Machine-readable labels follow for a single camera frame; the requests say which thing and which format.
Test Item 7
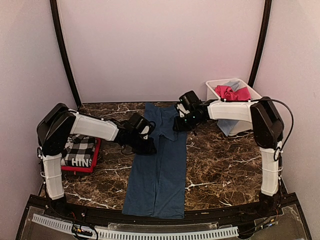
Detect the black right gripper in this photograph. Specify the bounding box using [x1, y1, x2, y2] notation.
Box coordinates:
[173, 111, 203, 132]

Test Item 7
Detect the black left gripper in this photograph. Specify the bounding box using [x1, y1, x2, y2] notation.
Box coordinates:
[128, 132, 157, 155]

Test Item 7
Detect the blue garment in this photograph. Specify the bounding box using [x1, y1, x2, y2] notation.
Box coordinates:
[122, 103, 188, 215]

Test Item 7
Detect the black white plaid shirt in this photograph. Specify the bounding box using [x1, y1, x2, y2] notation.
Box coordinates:
[61, 134, 96, 168]

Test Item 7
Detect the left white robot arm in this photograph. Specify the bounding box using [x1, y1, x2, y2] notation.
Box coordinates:
[36, 103, 157, 218]

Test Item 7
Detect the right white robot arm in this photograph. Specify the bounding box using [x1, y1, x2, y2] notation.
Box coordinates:
[173, 94, 288, 197]

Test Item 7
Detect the white plastic laundry bin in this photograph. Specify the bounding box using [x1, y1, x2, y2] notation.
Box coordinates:
[205, 78, 262, 136]

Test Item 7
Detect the light blue cloth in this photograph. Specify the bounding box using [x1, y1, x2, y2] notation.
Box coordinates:
[217, 81, 240, 137]

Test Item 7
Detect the folded red t-shirt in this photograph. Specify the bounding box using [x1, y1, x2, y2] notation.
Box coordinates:
[61, 138, 101, 173]

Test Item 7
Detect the pink garment in bin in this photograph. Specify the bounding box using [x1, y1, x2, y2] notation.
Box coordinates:
[214, 85, 252, 102]

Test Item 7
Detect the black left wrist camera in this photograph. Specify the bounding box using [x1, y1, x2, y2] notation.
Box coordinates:
[127, 113, 152, 135]

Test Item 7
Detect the black front rail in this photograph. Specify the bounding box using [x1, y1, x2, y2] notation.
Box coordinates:
[44, 199, 277, 227]

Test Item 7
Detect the white slotted cable duct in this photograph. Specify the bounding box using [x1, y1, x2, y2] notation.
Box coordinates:
[32, 214, 239, 240]

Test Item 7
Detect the right black frame post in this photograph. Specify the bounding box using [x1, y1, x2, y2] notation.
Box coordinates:
[248, 0, 272, 88]

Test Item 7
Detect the black frame post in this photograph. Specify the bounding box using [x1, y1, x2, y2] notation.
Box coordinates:
[49, 0, 82, 108]
[248, 0, 272, 88]

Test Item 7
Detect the left black frame post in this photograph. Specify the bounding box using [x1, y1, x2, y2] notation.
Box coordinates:
[49, 0, 82, 108]

